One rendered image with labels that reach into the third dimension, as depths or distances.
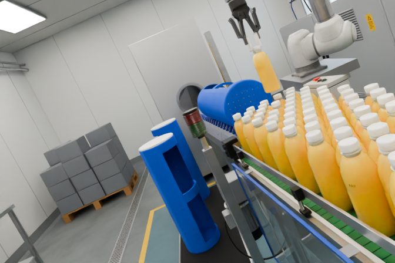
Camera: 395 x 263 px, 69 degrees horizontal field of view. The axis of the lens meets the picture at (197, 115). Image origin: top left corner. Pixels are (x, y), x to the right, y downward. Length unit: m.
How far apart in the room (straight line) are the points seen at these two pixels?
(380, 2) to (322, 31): 1.02
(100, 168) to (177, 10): 3.81
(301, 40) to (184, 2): 5.12
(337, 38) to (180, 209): 1.51
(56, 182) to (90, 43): 3.19
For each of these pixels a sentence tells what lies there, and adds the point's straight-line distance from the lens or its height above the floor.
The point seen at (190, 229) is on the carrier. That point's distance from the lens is 2.25.
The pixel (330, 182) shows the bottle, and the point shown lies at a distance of 0.81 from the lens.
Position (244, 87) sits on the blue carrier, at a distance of 1.60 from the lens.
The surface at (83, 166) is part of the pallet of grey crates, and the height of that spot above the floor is 0.75.
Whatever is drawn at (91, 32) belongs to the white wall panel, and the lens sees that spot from 6.99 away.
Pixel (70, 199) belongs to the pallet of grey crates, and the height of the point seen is 0.34.
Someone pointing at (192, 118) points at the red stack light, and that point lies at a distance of 1.04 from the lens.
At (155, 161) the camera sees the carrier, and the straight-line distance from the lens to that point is 2.06.
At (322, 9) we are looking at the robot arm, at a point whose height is 1.40.
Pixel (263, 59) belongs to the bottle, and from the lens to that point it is 1.32.
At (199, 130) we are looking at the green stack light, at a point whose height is 1.18.
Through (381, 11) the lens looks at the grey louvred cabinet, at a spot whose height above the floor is 1.20.
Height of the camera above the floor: 1.38
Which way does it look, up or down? 8 degrees down
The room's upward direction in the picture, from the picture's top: 25 degrees counter-clockwise
